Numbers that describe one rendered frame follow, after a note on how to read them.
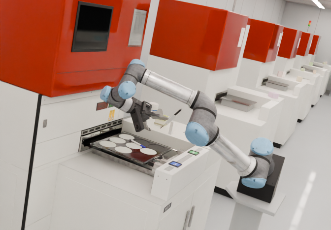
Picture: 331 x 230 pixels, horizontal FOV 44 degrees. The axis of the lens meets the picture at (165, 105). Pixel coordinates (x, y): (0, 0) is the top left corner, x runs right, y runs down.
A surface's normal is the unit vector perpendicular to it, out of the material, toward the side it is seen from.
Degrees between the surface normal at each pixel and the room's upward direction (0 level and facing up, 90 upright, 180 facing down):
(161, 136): 90
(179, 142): 90
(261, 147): 37
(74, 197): 90
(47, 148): 90
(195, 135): 129
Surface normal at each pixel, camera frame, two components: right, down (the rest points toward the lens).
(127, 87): 0.61, -0.24
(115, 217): -0.43, 0.13
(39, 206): 0.88, 0.27
